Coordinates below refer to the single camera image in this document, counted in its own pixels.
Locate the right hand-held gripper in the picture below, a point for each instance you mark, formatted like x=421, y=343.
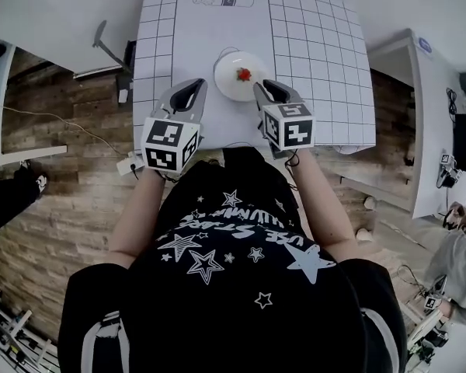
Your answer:
x=291, y=126

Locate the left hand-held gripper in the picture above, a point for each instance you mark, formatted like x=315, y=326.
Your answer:
x=163, y=138

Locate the red strawberry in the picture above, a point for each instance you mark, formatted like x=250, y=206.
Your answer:
x=244, y=75

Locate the white round plate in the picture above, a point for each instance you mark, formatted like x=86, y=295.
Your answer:
x=233, y=84

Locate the person's right forearm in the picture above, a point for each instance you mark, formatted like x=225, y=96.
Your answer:
x=322, y=208

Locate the person's left forearm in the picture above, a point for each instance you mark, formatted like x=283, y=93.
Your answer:
x=140, y=216

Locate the white gridded table sheet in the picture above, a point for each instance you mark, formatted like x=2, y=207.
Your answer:
x=318, y=53

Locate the white power strip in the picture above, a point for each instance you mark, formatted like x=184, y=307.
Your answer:
x=129, y=164

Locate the white side desk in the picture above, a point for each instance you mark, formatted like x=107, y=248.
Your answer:
x=431, y=130

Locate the white side table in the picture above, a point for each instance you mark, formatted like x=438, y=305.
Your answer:
x=7, y=146

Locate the spare hand-held gripper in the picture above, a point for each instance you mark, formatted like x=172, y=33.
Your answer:
x=448, y=171

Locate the black star print shirt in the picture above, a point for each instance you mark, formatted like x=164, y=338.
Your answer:
x=233, y=286

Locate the metal frame equipment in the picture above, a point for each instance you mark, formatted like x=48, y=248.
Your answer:
x=11, y=332

